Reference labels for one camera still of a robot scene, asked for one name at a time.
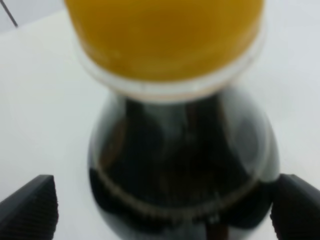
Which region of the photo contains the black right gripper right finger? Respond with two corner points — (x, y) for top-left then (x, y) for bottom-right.
(270, 174), (320, 240)

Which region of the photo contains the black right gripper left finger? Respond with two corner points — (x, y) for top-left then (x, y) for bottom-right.
(0, 175), (59, 240)

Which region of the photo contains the cola bottle with yellow cap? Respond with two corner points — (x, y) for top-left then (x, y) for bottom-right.
(65, 0), (280, 240)

